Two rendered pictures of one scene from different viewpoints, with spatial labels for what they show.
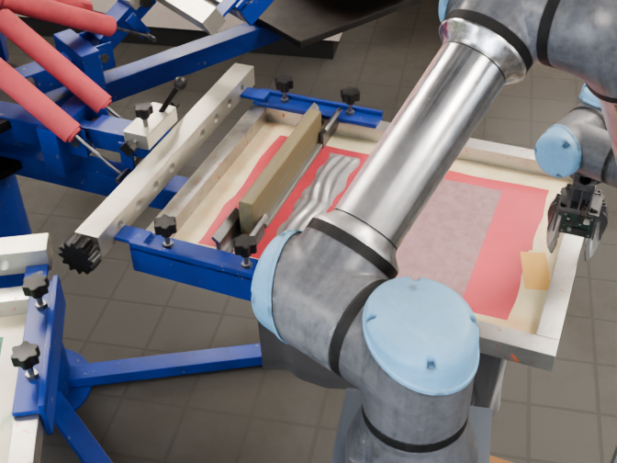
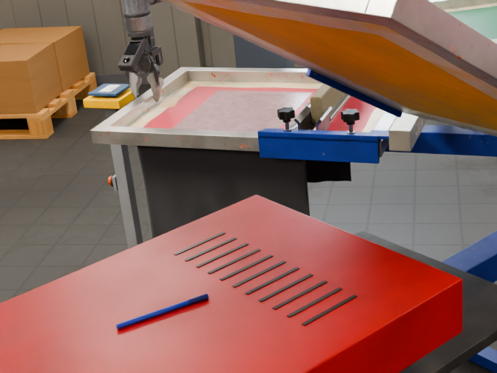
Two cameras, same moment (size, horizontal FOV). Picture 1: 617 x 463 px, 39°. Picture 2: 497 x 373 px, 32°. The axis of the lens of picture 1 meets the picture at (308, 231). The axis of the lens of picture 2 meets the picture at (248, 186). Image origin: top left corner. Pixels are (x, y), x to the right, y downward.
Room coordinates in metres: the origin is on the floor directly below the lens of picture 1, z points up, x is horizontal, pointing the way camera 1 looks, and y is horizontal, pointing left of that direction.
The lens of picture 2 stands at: (3.72, -0.19, 1.74)
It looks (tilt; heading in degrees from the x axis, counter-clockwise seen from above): 23 degrees down; 181
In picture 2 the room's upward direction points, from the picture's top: 6 degrees counter-clockwise
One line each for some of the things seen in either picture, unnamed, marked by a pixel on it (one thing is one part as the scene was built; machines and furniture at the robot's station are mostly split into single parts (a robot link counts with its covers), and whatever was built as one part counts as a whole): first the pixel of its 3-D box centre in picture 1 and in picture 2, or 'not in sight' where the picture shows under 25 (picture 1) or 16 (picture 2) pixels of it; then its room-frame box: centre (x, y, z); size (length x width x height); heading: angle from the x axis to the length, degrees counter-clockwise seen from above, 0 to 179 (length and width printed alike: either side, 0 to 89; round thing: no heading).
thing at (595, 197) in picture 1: (581, 197); (143, 49); (1.20, -0.48, 1.12); 0.09 x 0.08 x 0.12; 157
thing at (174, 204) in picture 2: not in sight; (228, 210); (1.54, -0.27, 0.74); 0.46 x 0.04 x 0.42; 68
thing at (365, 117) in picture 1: (317, 117); (319, 143); (1.72, -0.03, 0.97); 0.30 x 0.05 x 0.07; 68
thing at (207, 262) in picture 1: (207, 266); not in sight; (1.21, 0.19, 0.97); 0.30 x 0.05 x 0.07; 68
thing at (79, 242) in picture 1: (84, 249); not in sight; (1.22, 0.41, 1.02); 0.07 x 0.06 x 0.07; 68
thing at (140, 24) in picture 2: not in sight; (137, 23); (1.21, -0.48, 1.20); 0.08 x 0.08 x 0.05
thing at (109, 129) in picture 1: (130, 138); not in sight; (1.59, 0.38, 1.02); 0.17 x 0.06 x 0.05; 68
